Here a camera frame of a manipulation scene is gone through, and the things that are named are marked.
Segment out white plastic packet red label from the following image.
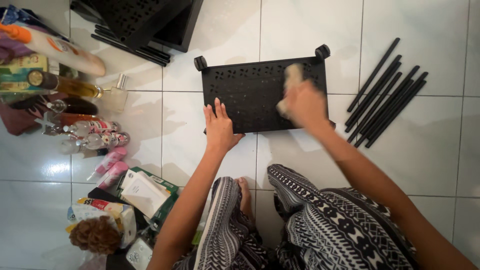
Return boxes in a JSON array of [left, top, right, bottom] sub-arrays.
[[66, 197, 138, 249]]

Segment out white paper packet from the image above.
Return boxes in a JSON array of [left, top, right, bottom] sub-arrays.
[[119, 169, 172, 220]]

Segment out amber bottle gold cap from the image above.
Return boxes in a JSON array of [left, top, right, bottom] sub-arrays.
[[27, 69, 104, 99]]

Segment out blue patterned pouch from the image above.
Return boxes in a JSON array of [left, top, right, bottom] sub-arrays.
[[0, 4, 46, 31]]

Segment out clear plastic jewellery box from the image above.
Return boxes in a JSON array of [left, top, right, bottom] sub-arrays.
[[125, 236, 154, 270]]

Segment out person's foot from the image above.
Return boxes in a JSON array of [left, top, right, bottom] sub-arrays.
[[235, 176, 255, 223]]

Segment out person's left hand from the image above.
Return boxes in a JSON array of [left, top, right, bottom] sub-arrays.
[[203, 98, 245, 151]]

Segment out beige cleaning cloth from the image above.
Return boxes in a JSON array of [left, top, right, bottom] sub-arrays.
[[276, 63, 305, 118]]

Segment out person's patterned trousers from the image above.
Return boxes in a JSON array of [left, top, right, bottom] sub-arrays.
[[172, 163, 419, 270]]

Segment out clear spray bottle pink label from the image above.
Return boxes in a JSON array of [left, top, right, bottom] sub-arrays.
[[61, 120, 121, 138]]

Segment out person's right hand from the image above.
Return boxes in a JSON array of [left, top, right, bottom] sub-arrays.
[[283, 80, 331, 131]]

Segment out pink roll-on bottle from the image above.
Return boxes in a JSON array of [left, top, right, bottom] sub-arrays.
[[96, 161, 130, 190], [86, 146, 128, 181]]

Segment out bundle of black rods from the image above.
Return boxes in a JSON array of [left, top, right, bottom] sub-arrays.
[[344, 37, 429, 149], [90, 24, 172, 68]]

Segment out purple cloth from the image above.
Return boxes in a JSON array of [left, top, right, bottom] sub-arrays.
[[0, 31, 35, 65]]

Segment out orange spray bottle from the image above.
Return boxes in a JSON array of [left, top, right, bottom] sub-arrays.
[[35, 112, 103, 129]]

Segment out clear spray bottle floral label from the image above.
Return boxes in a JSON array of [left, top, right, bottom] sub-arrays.
[[76, 131, 131, 151]]

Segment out cream lotion bottle orange cap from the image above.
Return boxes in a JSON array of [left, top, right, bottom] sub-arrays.
[[0, 22, 107, 77]]

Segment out clear square perfume bottle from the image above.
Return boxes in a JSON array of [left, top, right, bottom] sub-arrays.
[[100, 73, 129, 113]]

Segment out stack of black shelf trays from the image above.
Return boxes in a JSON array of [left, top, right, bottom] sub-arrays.
[[70, 0, 205, 53]]

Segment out green and yellow box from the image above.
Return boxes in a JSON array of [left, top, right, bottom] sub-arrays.
[[0, 54, 50, 95]]

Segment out maroon cloth pouch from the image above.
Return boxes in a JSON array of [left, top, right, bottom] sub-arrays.
[[0, 93, 69, 137]]

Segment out dark brown bottle silver cap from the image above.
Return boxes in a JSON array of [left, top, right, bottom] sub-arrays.
[[46, 97, 99, 116]]

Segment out green cardboard box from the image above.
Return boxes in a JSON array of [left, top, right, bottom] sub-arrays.
[[116, 166, 180, 230]]

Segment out brown fluffy scrunchie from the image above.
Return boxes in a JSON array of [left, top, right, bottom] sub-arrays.
[[68, 215, 122, 256]]

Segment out black perforated shelf tray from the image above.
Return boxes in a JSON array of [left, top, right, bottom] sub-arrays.
[[194, 44, 337, 135]]

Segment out clear bottle dark base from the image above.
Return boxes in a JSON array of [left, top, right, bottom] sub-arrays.
[[59, 139, 110, 158]]

